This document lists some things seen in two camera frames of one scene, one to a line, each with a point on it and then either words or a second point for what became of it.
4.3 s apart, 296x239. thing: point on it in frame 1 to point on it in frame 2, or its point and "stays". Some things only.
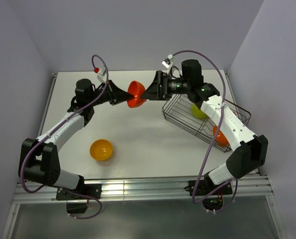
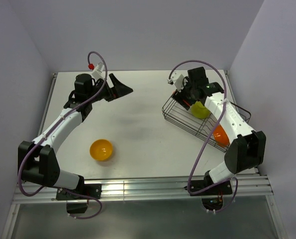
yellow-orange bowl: [101, 149] stays
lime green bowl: [197, 112] stays
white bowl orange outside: [221, 139] stays
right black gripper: [155, 91] to [179, 96]
